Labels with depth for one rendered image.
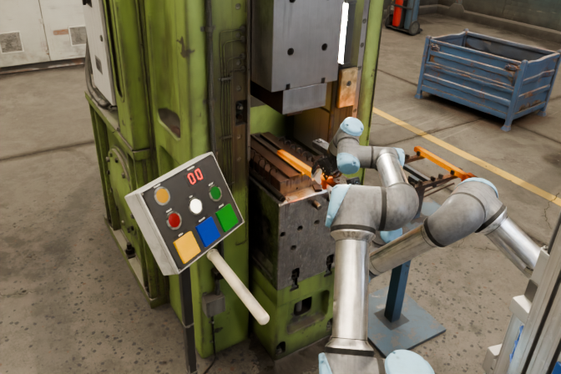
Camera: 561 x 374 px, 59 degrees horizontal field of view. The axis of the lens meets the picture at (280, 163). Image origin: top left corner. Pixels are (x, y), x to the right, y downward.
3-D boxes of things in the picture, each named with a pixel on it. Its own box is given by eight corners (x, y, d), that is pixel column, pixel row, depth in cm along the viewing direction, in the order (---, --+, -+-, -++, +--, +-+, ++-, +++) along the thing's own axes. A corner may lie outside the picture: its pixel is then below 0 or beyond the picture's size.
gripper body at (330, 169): (324, 181, 185) (336, 163, 176) (313, 164, 189) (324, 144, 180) (340, 177, 189) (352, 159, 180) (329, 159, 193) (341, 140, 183)
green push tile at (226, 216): (238, 221, 172) (230, 202, 171) (225, 232, 167) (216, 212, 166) (235, 222, 174) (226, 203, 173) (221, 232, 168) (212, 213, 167)
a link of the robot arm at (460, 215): (482, 239, 128) (359, 296, 161) (493, 219, 136) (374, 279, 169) (453, 203, 129) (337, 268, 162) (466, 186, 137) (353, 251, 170)
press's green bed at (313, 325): (336, 334, 256) (344, 263, 234) (274, 364, 238) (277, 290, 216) (279, 272, 297) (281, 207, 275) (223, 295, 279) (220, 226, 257)
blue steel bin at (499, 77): (547, 115, 539) (567, 50, 506) (507, 131, 496) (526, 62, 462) (454, 84, 623) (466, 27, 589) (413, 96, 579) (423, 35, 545)
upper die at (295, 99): (325, 105, 194) (326, 82, 189) (282, 114, 184) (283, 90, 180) (270, 75, 225) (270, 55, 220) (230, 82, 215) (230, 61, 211)
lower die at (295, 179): (319, 184, 210) (320, 166, 206) (279, 195, 201) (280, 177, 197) (268, 145, 241) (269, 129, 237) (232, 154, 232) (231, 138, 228)
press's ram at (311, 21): (354, 77, 196) (365, -30, 177) (271, 93, 177) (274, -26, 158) (295, 52, 227) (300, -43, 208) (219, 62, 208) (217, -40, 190)
